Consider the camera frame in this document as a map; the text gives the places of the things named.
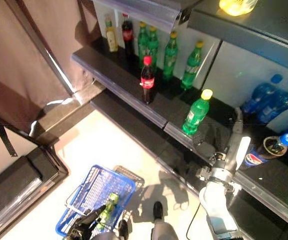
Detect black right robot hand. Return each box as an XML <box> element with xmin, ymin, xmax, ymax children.
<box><xmin>192</xmin><ymin>121</ymin><xmax>232</xmax><ymax>161</ymax></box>

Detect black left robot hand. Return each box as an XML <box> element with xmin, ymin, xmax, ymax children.
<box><xmin>68</xmin><ymin>204</ymin><xmax>107</xmax><ymax>240</ymax></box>

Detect blue plastic shopping basket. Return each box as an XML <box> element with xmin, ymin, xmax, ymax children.
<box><xmin>55</xmin><ymin>164</ymin><xmax>137</xmax><ymax>238</ymax></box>

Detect yellow-green drink bottle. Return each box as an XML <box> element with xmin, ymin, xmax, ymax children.
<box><xmin>96</xmin><ymin>192</ymin><xmax>119</xmax><ymax>231</ymax></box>

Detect silver left robot leg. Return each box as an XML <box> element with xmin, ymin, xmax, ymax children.
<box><xmin>93</xmin><ymin>219</ymin><xmax>130</xmax><ymax>240</ymax></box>

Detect silver robot leg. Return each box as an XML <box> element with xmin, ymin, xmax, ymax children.
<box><xmin>93</xmin><ymin>219</ymin><xmax>130</xmax><ymax>240</ymax></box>
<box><xmin>150</xmin><ymin>201</ymin><xmax>179</xmax><ymax>240</ymax></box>

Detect black side display base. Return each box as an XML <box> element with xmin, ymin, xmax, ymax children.
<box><xmin>0</xmin><ymin>147</ymin><xmax>69</xmax><ymax>240</ymax></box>

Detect silver right robot leg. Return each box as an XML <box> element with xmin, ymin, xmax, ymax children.
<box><xmin>150</xmin><ymin>201</ymin><xmax>179</xmax><ymax>240</ymax></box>

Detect black base shelf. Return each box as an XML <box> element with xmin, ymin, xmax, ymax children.
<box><xmin>90</xmin><ymin>89</ymin><xmax>288</xmax><ymax>240</ymax></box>

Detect Coca-Cola bottle red cap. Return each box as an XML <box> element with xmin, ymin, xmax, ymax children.
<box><xmin>121</xmin><ymin>12</ymin><xmax>136</xmax><ymax>60</ymax></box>
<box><xmin>140</xmin><ymin>55</ymin><xmax>156</xmax><ymax>105</ymax></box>

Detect black end plinth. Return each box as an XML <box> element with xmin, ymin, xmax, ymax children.
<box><xmin>30</xmin><ymin>82</ymin><xmax>107</xmax><ymax>148</ymax></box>

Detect large yellow tea bottle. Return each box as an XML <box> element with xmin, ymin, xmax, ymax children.
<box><xmin>218</xmin><ymin>0</ymin><xmax>258</xmax><ymax>16</ymax></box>

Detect small yellow tea bottle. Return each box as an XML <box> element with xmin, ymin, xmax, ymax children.
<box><xmin>104</xmin><ymin>13</ymin><xmax>119</xmax><ymax>53</ymax></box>

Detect brown curtain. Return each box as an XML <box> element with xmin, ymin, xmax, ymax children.
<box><xmin>0</xmin><ymin>0</ymin><xmax>102</xmax><ymax>131</ymax></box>

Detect black shelf board clear rail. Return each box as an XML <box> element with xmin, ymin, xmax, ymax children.
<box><xmin>71</xmin><ymin>37</ymin><xmax>182</xmax><ymax>130</ymax></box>
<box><xmin>92</xmin><ymin>0</ymin><xmax>204</xmax><ymax>33</ymax></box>
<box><xmin>163</xmin><ymin>94</ymin><xmax>288</xmax><ymax>236</ymax></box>

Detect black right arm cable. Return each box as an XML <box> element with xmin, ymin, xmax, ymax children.
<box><xmin>185</xmin><ymin>202</ymin><xmax>202</xmax><ymax>240</ymax></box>

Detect black shelf board without rail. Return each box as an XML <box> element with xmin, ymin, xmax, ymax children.
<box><xmin>187</xmin><ymin>0</ymin><xmax>288</xmax><ymax>76</ymax></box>

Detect black hanging strap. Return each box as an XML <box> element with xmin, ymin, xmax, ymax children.
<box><xmin>0</xmin><ymin>119</ymin><xmax>19</xmax><ymax>158</ymax></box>

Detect black metal frame post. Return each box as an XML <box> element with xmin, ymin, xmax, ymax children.
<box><xmin>5</xmin><ymin>0</ymin><xmax>76</xmax><ymax>96</ymax></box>

